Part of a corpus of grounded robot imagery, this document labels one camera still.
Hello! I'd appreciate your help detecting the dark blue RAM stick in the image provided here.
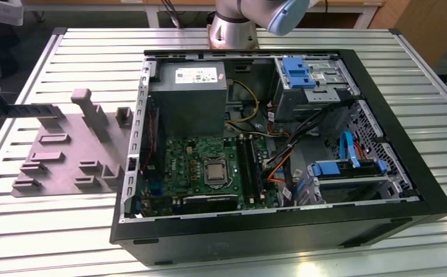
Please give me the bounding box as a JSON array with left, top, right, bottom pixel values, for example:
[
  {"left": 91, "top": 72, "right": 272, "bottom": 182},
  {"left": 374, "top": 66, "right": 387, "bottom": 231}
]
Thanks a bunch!
[
  {"left": 6, "top": 103, "right": 66, "bottom": 119},
  {"left": 246, "top": 134, "right": 266, "bottom": 200}
]

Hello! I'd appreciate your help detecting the grey parts rack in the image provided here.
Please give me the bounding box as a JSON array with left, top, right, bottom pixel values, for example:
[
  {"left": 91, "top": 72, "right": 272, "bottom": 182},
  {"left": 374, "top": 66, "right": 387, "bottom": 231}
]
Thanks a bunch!
[{"left": 11, "top": 88, "right": 132, "bottom": 199}]

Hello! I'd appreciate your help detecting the grey power supply unit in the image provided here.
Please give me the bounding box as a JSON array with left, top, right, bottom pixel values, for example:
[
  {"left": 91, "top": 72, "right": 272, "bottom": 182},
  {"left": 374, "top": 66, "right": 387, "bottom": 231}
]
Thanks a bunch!
[{"left": 148, "top": 62, "right": 231, "bottom": 139}]

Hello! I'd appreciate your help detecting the green motherboard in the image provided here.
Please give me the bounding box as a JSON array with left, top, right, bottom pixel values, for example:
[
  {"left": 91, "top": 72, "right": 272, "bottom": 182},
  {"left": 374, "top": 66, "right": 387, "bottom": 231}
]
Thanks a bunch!
[{"left": 138, "top": 135, "right": 286, "bottom": 216}]

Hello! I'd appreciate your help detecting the silver CPU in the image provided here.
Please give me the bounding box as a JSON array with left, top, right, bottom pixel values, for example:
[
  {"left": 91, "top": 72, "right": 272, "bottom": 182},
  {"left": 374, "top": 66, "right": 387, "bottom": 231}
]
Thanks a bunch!
[{"left": 206, "top": 164, "right": 227, "bottom": 179}]

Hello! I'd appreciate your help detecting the metal CPU socket cover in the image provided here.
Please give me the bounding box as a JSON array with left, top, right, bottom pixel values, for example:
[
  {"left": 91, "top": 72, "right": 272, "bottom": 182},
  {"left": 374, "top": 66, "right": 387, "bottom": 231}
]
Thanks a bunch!
[{"left": 202, "top": 157, "right": 232, "bottom": 188}]

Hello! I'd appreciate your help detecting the black graphics card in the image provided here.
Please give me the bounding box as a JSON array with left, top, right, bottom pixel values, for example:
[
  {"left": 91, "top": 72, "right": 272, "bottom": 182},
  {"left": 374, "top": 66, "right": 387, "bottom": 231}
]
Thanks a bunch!
[{"left": 171, "top": 192, "right": 239, "bottom": 216}]

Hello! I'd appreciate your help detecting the blue drive latch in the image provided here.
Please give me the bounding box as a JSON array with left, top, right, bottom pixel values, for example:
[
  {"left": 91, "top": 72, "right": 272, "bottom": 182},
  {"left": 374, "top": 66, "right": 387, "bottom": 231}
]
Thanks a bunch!
[{"left": 280, "top": 57, "right": 316, "bottom": 89}]

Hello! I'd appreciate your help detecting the black PC case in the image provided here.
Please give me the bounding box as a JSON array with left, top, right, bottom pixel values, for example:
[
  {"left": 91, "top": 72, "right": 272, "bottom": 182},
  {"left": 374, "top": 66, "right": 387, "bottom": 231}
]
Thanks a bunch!
[{"left": 110, "top": 48, "right": 447, "bottom": 266}]

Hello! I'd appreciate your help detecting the silver optical drive cage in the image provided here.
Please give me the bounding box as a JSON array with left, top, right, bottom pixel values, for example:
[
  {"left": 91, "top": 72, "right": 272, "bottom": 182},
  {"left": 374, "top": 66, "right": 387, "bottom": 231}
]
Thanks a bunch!
[{"left": 272, "top": 56, "right": 362, "bottom": 122}]

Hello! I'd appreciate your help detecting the blue disk carrier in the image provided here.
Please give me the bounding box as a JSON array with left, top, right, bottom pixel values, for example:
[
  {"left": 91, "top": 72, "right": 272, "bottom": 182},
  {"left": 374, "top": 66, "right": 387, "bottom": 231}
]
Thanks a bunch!
[{"left": 310, "top": 160, "right": 388, "bottom": 177}]

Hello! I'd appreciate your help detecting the silver disk bay cage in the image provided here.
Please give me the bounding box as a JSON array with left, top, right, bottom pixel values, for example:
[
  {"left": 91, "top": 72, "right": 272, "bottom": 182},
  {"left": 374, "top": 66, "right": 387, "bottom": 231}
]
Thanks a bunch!
[{"left": 292, "top": 173, "right": 402, "bottom": 207}]

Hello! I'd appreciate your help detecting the brown wooden cabinet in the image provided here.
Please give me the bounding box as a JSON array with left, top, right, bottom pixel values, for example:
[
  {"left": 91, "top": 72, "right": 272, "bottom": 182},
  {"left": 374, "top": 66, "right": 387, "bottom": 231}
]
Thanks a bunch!
[{"left": 395, "top": 0, "right": 447, "bottom": 68}]

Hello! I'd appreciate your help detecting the hanging cable with plug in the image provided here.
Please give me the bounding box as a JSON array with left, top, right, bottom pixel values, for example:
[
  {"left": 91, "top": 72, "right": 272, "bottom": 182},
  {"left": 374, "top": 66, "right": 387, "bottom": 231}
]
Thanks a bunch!
[{"left": 160, "top": 0, "right": 183, "bottom": 29}]

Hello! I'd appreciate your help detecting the yellow power wire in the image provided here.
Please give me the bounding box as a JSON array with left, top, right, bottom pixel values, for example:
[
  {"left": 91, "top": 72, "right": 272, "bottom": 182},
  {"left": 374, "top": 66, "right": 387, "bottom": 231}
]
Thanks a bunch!
[{"left": 224, "top": 80, "right": 262, "bottom": 128}]

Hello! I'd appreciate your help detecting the orange wire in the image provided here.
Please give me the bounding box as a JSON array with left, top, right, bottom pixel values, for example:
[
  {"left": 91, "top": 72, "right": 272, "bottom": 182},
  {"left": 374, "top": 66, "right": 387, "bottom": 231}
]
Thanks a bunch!
[{"left": 266, "top": 169, "right": 286, "bottom": 185}]

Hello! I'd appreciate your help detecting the black cable bundle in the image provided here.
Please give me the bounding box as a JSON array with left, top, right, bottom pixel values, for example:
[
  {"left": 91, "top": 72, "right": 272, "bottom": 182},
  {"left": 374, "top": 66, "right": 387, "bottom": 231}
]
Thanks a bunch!
[{"left": 264, "top": 99, "right": 358, "bottom": 171}]

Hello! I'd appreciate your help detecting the blue flat data wire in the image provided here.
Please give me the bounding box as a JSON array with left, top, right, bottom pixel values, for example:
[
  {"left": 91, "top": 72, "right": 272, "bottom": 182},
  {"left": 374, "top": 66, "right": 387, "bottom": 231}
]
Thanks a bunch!
[{"left": 340, "top": 131, "right": 363, "bottom": 168}]

